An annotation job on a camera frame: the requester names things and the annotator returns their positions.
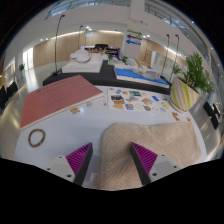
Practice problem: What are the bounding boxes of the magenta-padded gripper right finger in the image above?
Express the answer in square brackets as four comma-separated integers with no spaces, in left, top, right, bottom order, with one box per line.
[129,142,181,186]

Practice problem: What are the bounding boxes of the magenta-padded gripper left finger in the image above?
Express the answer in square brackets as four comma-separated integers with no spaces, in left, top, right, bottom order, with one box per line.
[46,142,94,187]

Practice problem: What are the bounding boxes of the beige knitted towel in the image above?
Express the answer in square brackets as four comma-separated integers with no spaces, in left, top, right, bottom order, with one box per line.
[95,120,203,191]

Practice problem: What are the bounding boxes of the white sheet of colourful stickers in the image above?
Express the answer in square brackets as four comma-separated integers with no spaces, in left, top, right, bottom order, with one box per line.
[108,87,153,112]

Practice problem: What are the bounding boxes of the palm plant in striped pot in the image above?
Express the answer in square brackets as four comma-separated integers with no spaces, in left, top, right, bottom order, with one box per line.
[169,51,216,114]

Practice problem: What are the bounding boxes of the dark chair group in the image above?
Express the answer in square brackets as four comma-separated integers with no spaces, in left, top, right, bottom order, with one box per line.
[203,101,223,130]
[0,81,19,109]

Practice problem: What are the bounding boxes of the small potted green plant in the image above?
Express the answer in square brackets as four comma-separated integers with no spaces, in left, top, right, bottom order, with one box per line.
[171,63,183,76]
[18,63,26,79]

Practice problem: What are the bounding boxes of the black upright piano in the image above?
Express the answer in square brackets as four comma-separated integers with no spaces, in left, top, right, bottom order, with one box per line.
[84,43,121,58]

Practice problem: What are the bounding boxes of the blue arrow sign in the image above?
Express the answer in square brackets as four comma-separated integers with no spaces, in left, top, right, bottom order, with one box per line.
[125,39,142,47]

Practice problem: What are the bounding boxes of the purple arrow sign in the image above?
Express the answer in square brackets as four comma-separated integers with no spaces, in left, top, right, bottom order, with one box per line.
[126,34,143,41]

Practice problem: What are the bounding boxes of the green arrow sign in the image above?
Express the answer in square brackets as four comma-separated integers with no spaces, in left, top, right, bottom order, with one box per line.
[126,29,143,37]

